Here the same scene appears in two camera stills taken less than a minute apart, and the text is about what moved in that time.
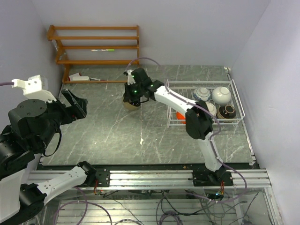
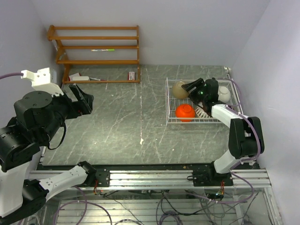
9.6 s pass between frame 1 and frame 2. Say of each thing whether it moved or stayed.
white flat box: stayed
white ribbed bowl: stayed
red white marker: stayed
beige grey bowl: moved
